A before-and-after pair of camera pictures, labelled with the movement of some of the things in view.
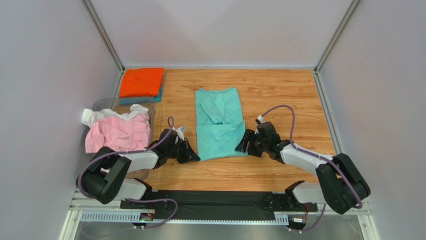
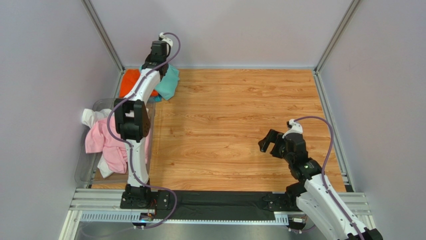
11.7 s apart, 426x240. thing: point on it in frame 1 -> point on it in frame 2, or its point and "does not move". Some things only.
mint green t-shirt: (219, 123) -> (167, 87)
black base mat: (217, 205) does not move
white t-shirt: (89, 116) does not move
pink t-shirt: (130, 132) does not move
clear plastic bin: (122, 104) does not move
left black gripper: (189, 155) -> (149, 59)
